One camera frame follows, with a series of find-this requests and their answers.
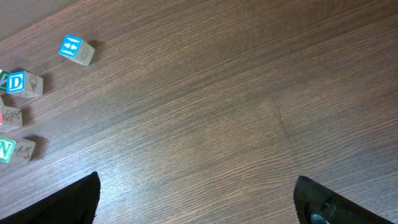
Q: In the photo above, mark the green N letter block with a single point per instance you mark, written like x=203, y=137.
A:
x=16, y=150

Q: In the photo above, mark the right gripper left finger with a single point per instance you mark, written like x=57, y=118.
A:
x=74, y=204

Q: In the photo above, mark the blue D letter block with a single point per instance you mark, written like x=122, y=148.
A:
x=24, y=84

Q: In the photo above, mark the white and green block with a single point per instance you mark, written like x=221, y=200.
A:
x=3, y=80

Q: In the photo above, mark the red I letter block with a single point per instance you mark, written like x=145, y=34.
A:
x=11, y=119

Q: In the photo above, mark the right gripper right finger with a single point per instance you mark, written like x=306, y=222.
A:
x=315, y=203

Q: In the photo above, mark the blue picture block far right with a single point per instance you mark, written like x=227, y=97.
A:
x=76, y=50

